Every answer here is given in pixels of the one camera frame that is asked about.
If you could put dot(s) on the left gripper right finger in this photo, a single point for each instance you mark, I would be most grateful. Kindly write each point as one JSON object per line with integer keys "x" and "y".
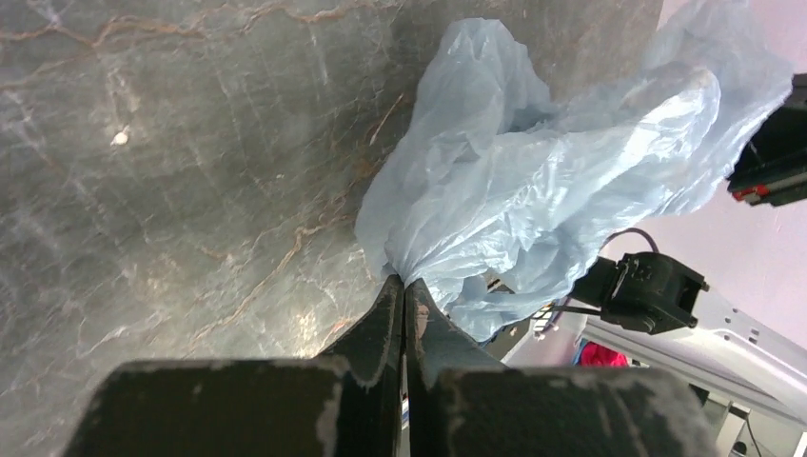
{"x": 464, "y": 402}

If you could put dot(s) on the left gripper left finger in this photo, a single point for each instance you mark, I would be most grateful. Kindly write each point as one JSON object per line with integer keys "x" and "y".
{"x": 344, "y": 401}

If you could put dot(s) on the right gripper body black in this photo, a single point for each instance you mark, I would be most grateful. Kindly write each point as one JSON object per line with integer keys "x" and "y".
{"x": 772, "y": 167}

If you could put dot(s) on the light blue plastic trash bag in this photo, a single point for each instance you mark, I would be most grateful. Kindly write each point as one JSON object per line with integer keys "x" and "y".
{"x": 500, "y": 199}

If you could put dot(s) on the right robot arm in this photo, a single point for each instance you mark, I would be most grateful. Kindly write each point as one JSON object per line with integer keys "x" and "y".
{"x": 652, "y": 307}

